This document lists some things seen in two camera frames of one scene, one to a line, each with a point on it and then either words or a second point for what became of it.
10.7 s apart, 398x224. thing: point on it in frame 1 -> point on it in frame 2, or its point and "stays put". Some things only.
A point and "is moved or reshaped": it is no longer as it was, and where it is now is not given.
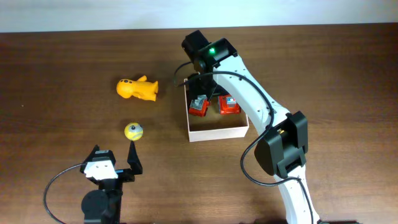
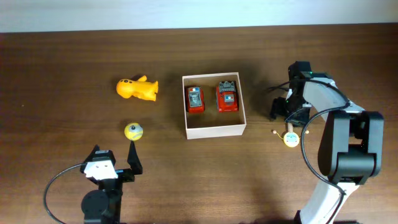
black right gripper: [194, 88] -> [276, 109]
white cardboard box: [214, 126] stays put
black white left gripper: [133, 159] stays put
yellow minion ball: [134, 131] stays put
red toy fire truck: [227, 105] stays put
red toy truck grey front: [198, 106] is moved or reshaped
